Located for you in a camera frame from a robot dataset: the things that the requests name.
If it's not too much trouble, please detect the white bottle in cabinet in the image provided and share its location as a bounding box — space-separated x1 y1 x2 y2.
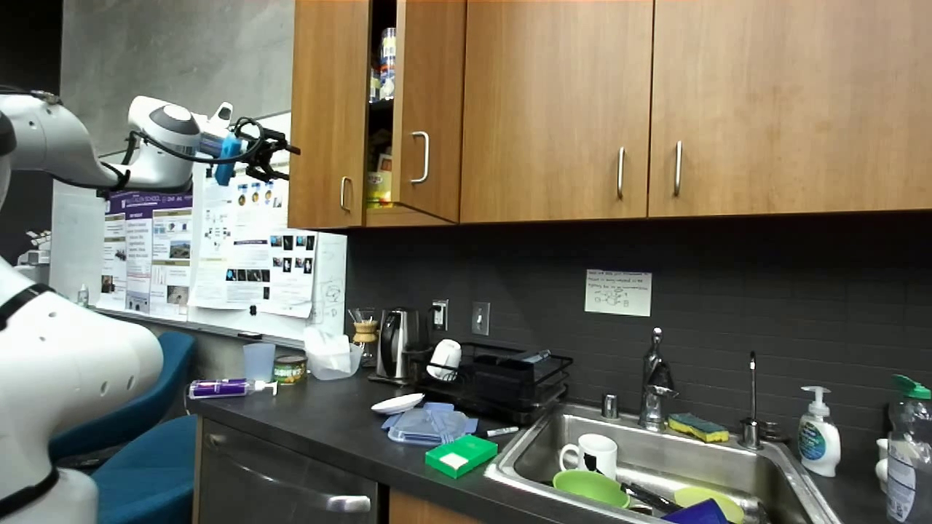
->
371 26 398 106

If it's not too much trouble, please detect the white whiteboard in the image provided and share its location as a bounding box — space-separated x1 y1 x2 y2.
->
47 112 350 350

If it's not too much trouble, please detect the thin steel tap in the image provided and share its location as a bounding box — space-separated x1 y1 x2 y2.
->
738 347 765 448

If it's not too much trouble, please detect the white paper wall sign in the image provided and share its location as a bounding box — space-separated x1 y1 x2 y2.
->
583 266 654 320

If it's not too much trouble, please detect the yellow jar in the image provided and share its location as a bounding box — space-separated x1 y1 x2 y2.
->
364 155 396 214

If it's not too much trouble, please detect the yellow green sponge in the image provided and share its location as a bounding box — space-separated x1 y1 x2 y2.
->
663 410 733 446

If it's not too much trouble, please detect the purple bottle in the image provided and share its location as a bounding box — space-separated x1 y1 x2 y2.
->
187 377 281 401

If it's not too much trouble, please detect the wooden false drawer panel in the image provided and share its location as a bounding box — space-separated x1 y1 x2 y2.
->
385 484 497 524

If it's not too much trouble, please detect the clear plastic container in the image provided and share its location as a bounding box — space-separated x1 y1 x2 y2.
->
302 333 366 385

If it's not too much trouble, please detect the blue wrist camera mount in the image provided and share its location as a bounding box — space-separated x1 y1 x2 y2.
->
211 133 243 190

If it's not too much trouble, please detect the glass carafe wooden collar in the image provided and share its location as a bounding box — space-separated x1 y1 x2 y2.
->
350 307 380 374

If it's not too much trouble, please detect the translucent plastic cup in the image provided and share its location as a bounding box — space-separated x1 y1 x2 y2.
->
240 340 280 388

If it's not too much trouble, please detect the white plate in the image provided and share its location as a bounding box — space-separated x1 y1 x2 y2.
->
370 391 427 417

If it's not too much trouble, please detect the dark blue dish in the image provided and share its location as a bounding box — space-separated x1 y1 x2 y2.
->
660 494 737 524

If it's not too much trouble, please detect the stainless steel sink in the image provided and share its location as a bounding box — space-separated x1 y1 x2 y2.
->
482 401 848 524

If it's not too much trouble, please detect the green bowl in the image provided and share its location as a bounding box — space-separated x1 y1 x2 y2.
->
549 465 635 512

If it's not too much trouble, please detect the dark kitchen faucet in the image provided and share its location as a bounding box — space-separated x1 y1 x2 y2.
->
636 323 677 435

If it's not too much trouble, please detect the white crumpled tissue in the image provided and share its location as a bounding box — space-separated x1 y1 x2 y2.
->
302 327 358 363

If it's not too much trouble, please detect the purple header research poster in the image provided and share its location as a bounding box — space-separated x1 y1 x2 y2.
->
98 184 198 318

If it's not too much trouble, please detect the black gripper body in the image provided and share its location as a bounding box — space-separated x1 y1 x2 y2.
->
232 113 274 181

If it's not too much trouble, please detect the blue chair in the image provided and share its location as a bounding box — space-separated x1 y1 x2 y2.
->
53 330 200 462
89 417 204 524

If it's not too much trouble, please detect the white mug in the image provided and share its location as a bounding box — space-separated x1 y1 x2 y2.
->
556 430 622 480

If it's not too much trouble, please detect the white soap dispenser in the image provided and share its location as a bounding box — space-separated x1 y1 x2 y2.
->
791 382 848 480

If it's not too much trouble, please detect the yellow green plate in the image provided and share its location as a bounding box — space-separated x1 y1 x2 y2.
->
669 480 750 524

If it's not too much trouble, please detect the stainless steel dishwasher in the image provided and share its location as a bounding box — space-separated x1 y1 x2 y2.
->
194 417 385 524

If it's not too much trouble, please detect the research poster with photos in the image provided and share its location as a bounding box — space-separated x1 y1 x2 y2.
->
189 163 319 323

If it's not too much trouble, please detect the green label jar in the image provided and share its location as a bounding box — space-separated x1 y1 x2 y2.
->
274 353 312 394

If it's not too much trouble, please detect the green cap spray bottle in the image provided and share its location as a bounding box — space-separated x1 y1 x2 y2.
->
869 369 932 524

